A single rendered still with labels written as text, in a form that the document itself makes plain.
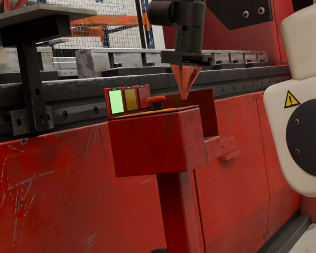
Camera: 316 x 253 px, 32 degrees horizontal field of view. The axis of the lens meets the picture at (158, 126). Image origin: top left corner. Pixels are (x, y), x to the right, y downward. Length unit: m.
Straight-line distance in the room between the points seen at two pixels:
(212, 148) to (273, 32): 2.02
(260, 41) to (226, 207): 1.38
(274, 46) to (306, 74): 2.40
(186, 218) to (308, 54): 0.53
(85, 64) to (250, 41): 1.73
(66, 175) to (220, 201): 0.86
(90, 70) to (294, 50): 0.91
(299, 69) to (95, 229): 0.71
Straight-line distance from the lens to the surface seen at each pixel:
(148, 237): 1.51
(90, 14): 1.15
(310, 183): 0.77
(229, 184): 2.06
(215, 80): 2.04
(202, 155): 1.13
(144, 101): 1.25
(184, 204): 1.16
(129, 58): 1.75
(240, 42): 3.21
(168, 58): 1.18
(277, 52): 3.15
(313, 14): 0.75
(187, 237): 1.17
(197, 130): 1.12
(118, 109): 1.15
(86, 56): 1.59
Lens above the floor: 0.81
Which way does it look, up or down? 3 degrees down
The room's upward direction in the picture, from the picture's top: 8 degrees counter-clockwise
